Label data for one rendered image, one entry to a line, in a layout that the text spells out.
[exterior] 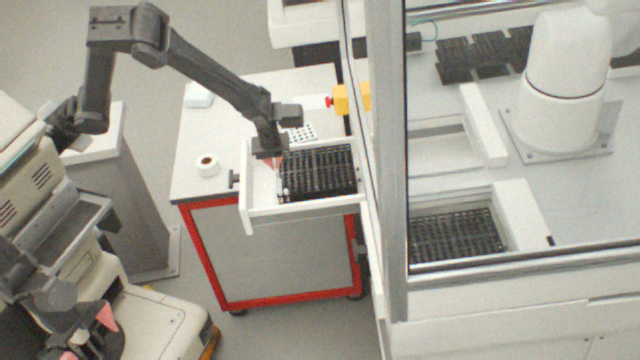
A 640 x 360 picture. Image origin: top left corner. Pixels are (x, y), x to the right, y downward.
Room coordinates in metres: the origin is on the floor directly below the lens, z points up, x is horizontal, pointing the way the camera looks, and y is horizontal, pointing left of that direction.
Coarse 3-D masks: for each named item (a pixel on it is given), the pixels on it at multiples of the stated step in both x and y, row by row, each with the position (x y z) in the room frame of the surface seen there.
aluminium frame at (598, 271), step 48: (336, 0) 1.61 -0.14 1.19; (384, 0) 0.67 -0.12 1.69; (384, 48) 0.66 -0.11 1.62; (384, 96) 0.66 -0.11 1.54; (384, 144) 0.66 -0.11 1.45; (384, 192) 0.66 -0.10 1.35; (384, 240) 0.67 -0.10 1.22; (384, 288) 0.73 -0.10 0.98; (432, 288) 0.66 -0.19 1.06; (480, 288) 0.66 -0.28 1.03; (528, 288) 0.65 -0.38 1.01; (576, 288) 0.65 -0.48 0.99; (624, 288) 0.64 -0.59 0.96
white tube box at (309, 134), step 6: (306, 126) 1.54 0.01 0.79; (282, 132) 1.52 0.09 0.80; (288, 132) 1.52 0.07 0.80; (294, 132) 1.51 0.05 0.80; (300, 132) 1.51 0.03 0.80; (306, 132) 1.50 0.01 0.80; (312, 132) 1.50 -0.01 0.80; (294, 138) 1.49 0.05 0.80; (300, 138) 1.48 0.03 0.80; (306, 138) 1.48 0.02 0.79; (312, 138) 1.47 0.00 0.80
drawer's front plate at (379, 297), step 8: (368, 216) 0.98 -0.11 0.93; (368, 224) 0.96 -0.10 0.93; (368, 232) 0.93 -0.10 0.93; (368, 240) 0.91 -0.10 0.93; (368, 248) 0.89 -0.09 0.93; (368, 256) 0.91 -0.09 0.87; (376, 256) 0.86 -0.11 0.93; (376, 264) 0.83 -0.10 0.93; (376, 272) 0.81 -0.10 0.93; (376, 280) 0.79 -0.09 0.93; (376, 288) 0.77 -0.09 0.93; (376, 296) 0.75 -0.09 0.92; (376, 304) 0.76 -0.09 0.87; (384, 312) 0.75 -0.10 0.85
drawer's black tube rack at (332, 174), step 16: (288, 160) 1.27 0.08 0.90; (304, 160) 1.26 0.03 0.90; (320, 160) 1.25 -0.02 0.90; (336, 160) 1.24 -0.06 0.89; (352, 160) 1.23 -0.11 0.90; (288, 176) 1.21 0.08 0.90; (304, 176) 1.21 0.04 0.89; (320, 176) 1.19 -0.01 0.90; (336, 176) 1.17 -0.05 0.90; (352, 176) 1.17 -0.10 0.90; (304, 192) 1.13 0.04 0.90; (320, 192) 1.15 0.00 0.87; (336, 192) 1.14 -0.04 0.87; (352, 192) 1.13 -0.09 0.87
